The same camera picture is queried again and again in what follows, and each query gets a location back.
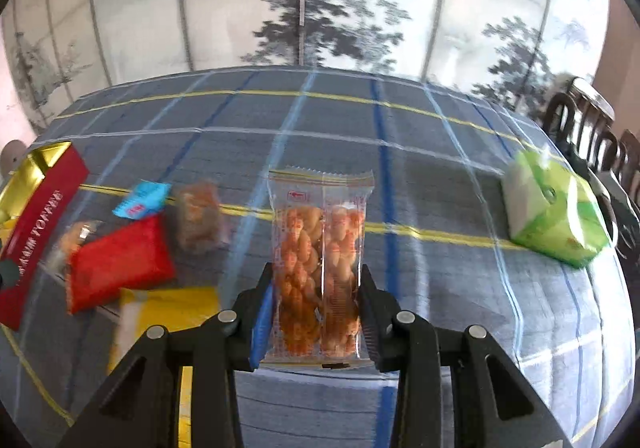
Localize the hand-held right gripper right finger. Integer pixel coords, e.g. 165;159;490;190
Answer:
357;264;576;448

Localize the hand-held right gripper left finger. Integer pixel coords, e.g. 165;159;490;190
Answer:
55;262;275;448

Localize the clear fried twist packet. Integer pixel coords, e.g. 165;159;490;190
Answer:
267;169;376;364

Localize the brown sesame candy packet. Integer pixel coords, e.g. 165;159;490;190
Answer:
174;182;232;256

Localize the red tin box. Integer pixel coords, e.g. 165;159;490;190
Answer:
0;142;91;331

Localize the yellow snack packet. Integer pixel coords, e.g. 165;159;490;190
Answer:
107;287;222;448

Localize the red snack packet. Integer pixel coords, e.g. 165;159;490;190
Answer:
65;215;177;315

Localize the small blue candy packet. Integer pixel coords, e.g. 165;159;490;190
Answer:
112;181;171;219

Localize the clear pastry packet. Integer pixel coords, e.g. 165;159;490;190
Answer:
47;220;103;279

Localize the green tissue pack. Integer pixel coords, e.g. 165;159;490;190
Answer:
501;148;612;269

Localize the grey cloth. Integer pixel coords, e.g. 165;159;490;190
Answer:
595;170;640;229

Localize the dark wooden chair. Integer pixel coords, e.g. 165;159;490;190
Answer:
542;76;617;173
592;128;640;259

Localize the small round disc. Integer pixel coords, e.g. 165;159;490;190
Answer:
0;140;28;173

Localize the painted folding screen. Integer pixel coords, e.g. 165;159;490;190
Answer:
0;0;613;129

